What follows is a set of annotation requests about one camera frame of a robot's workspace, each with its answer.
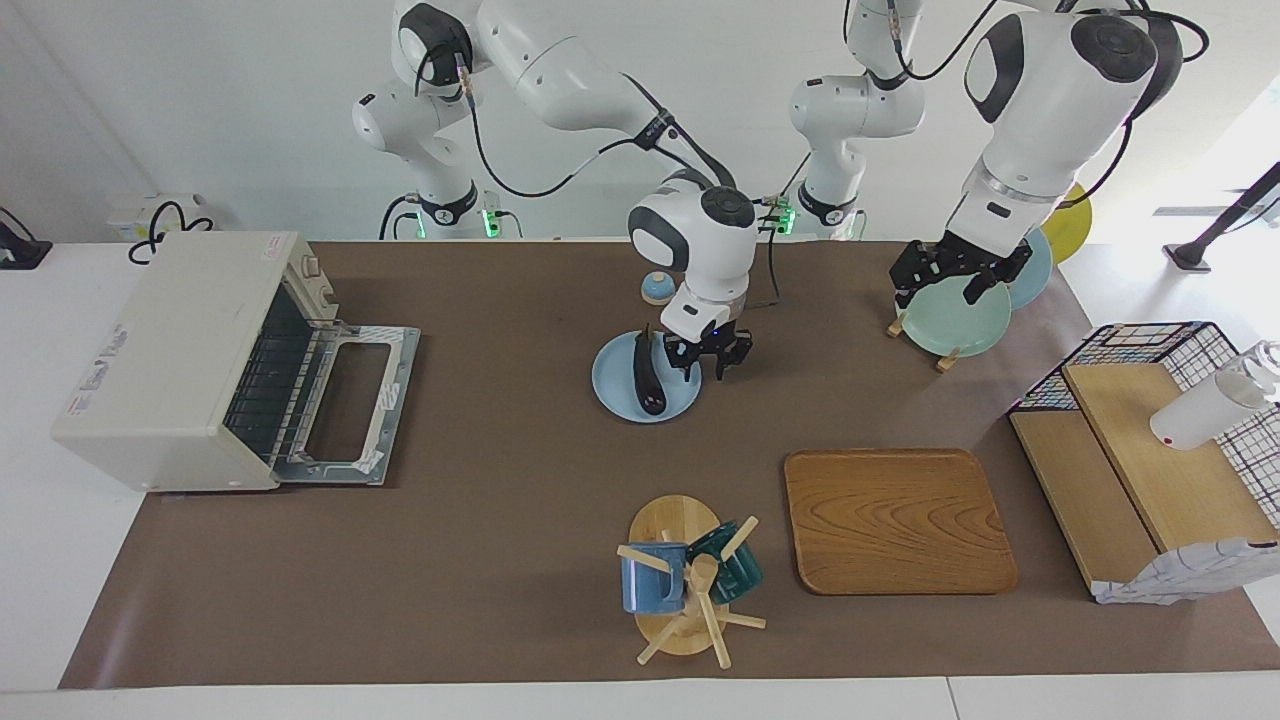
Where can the yellow racked plate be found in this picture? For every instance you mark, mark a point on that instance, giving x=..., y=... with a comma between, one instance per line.
x=1075, y=230

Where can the blue mug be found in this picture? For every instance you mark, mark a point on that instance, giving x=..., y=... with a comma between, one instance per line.
x=650, y=585

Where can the black clamp base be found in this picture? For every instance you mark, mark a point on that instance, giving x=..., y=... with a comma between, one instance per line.
x=20, y=255

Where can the light blue racked plate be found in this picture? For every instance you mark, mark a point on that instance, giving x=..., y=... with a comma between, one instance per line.
x=1035, y=280

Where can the beige toaster oven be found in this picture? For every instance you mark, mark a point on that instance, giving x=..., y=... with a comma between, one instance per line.
x=150, y=380

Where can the dark purple eggplant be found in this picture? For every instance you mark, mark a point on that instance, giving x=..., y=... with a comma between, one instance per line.
x=650, y=385

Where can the white power strip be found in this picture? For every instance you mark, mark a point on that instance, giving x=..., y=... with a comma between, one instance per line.
x=135, y=215

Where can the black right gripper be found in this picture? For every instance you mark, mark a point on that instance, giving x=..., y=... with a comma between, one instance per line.
x=710, y=335

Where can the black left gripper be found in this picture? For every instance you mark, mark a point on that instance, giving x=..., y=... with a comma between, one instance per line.
x=960, y=260

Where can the white marble-print basket liner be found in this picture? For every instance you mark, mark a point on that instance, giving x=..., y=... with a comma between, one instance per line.
x=1180, y=575

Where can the wooden mug tree stand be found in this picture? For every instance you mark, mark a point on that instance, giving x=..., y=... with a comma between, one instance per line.
x=670, y=520

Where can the dark green mug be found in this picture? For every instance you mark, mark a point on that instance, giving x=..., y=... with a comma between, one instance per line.
x=740, y=575

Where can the brown table mat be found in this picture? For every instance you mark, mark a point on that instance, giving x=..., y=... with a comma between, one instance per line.
x=500, y=520

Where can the wooden two-tier shelf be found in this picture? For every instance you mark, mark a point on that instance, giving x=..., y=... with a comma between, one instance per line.
x=1170, y=470

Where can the white cup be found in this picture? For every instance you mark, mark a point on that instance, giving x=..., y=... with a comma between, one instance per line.
x=1200, y=415

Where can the wooden plate rack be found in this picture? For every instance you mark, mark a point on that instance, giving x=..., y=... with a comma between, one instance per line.
x=895, y=327

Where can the pale green racked plate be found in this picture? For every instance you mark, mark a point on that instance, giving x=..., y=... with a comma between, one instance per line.
x=960, y=325

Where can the small green-lit base device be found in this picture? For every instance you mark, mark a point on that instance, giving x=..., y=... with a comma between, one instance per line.
x=490, y=222
x=786, y=218

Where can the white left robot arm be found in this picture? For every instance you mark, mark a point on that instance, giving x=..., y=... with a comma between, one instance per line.
x=1050, y=100

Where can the small blue lid cork knob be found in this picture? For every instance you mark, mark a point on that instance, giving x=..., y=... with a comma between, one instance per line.
x=652, y=292

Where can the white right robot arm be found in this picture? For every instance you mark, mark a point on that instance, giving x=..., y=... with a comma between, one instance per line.
x=560, y=60

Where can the wooden serving tray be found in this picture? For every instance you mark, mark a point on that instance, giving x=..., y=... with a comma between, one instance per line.
x=890, y=520

